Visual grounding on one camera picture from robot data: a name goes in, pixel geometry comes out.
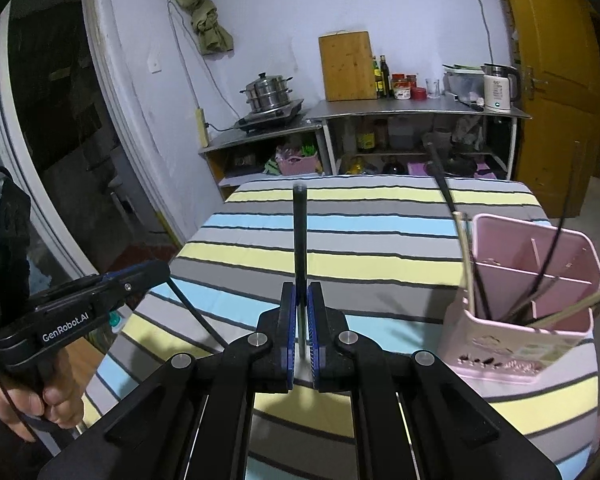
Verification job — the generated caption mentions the person's left hand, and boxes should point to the person's left hand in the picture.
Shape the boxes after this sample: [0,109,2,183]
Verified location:
[0,349,86,437]

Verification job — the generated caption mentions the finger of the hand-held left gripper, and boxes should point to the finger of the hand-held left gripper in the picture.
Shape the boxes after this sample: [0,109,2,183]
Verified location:
[99,259,172,308]

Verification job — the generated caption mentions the pink plastic basket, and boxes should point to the pink plastic basket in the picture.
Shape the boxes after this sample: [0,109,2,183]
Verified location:
[275,145,323,177]

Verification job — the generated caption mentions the black induction cooker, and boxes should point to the black induction cooker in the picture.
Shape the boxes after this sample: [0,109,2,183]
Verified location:
[234,97,308,135]

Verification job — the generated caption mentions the wooden cutting board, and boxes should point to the wooden cutting board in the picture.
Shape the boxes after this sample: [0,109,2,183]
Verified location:
[318,31,378,102]

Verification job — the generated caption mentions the clear plastic container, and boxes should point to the clear plastic container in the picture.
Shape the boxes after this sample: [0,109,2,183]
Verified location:
[442,64,486,103]

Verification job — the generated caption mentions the thin black wall cable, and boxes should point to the thin black wall cable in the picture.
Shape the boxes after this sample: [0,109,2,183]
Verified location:
[167,0,241,121]

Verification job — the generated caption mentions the green hanging cloth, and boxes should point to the green hanging cloth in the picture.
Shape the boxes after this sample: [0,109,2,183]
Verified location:
[165,0,235,55]

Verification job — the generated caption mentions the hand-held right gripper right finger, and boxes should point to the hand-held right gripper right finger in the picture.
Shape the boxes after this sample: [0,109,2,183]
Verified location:
[308,281,564,480]

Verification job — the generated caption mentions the striped tablecloth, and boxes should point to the striped tablecloth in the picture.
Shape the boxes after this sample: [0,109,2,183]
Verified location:
[77,176,600,480]

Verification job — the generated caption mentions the yellow wooden door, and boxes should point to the yellow wooden door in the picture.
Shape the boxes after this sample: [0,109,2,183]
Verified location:
[497,0,600,218]

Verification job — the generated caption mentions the black kettle cable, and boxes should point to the black kettle cable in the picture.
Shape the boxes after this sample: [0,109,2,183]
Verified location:
[464,0,496,67]

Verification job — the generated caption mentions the yellow oil bottle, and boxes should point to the yellow oil bottle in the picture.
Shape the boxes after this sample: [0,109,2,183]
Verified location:
[356,117,377,154]

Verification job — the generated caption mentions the steel steamer pot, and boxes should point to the steel steamer pot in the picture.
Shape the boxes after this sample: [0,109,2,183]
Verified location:
[239,72,295,113]

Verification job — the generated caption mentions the white door frame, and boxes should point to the white door frame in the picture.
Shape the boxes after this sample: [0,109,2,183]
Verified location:
[80,0,206,261]

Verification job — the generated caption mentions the pink utensil holder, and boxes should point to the pink utensil holder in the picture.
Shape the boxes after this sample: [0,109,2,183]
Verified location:
[437,213,600,385]

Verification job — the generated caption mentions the white electric kettle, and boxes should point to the white electric kettle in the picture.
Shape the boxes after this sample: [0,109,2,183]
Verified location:
[481,62,522,114]

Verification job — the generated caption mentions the tall steel kitchen table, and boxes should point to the tall steel kitchen table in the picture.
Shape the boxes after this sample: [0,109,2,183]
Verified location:
[307,96,533,181]

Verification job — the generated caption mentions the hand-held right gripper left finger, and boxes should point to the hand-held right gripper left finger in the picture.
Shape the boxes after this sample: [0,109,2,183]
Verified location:
[37,281,300,480]

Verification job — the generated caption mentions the beige power strip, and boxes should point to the beige power strip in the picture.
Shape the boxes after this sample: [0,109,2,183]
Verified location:
[196,106,210,148]

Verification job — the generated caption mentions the low steel shelf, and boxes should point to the low steel shelf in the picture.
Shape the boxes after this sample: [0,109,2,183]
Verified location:
[198,122,331,201]

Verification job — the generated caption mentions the black handled metal utensil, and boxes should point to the black handled metal utensil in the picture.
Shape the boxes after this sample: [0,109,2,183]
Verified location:
[292,183,312,377]

